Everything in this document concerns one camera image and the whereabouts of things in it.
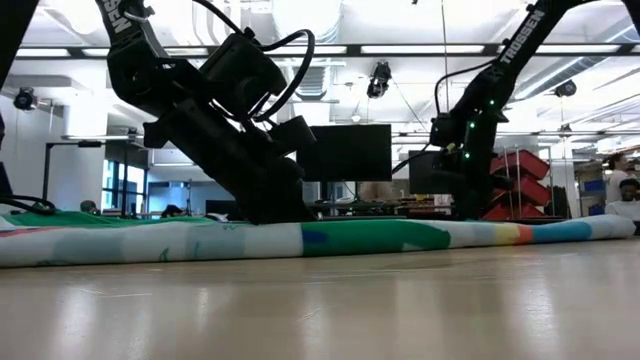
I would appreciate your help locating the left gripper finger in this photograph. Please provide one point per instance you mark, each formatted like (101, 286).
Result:
(275, 200)

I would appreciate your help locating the dinosaur print towel green back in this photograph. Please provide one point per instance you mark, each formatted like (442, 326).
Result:
(350, 240)

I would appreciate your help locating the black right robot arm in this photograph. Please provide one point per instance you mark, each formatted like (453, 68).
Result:
(520, 35)

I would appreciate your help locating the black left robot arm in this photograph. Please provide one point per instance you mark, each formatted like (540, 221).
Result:
(125, 30)

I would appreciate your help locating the red storage bin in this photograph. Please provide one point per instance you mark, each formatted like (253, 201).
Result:
(525, 164)
(520, 212)
(527, 192)

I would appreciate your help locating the small black monitor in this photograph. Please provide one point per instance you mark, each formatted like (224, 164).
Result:
(425, 172)

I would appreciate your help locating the small dark screen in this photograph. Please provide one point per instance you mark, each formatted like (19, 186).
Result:
(220, 207)

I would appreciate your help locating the black case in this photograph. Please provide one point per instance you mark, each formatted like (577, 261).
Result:
(557, 202)

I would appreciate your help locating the large dark monitor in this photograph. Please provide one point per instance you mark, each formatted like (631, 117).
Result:
(350, 150)

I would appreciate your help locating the person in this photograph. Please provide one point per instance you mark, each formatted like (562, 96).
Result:
(89, 206)
(619, 175)
(171, 210)
(625, 205)

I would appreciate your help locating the blue storage bin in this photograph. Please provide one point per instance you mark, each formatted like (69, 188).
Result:
(594, 185)
(597, 209)

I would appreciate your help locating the window with dark mullions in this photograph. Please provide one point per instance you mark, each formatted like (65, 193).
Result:
(112, 185)

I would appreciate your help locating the black overhead light bar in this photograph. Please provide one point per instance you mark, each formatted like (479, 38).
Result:
(352, 49)

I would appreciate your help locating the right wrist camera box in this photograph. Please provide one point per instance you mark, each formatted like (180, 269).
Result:
(447, 131)

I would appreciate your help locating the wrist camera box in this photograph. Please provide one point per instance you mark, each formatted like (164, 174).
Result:
(295, 134)
(447, 131)

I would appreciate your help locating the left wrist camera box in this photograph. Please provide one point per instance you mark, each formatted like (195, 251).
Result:
(295, 134)

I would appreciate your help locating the silver ceiling air duct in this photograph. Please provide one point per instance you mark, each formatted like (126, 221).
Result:
(320, 80)

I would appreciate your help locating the black ceiling-mounted camera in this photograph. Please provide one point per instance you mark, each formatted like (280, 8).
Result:
(566, 88)
(379, 80)
(25, 98)

